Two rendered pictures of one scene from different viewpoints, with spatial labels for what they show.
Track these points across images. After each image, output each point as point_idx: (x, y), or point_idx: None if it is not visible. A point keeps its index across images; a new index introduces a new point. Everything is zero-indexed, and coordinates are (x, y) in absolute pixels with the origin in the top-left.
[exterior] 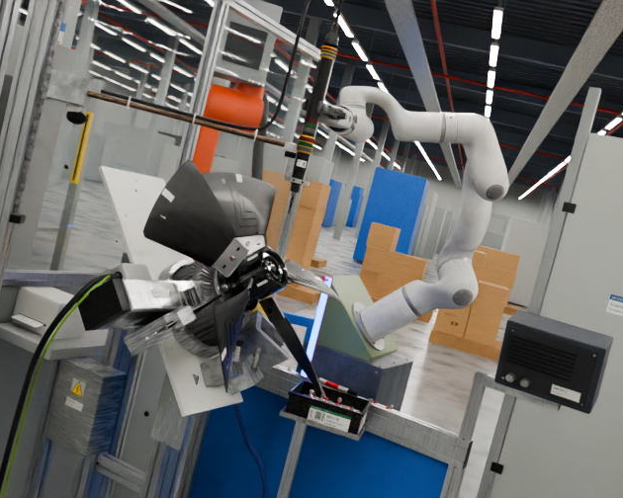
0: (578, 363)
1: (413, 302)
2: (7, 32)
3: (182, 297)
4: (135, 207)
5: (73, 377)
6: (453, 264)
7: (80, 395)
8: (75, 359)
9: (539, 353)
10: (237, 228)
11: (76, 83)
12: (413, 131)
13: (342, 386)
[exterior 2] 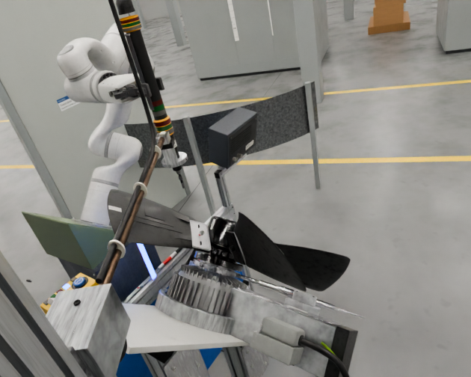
0: (251, 127)
1: (117, 182)
2: None
3: (271, 298)
4: (144, 328)
5: None
6: (117, 139)
7: None
8: None
9: (241, 138)
10: (183, 235)
11: (111, 310)
12: (122, 61)
13: (172, 254)
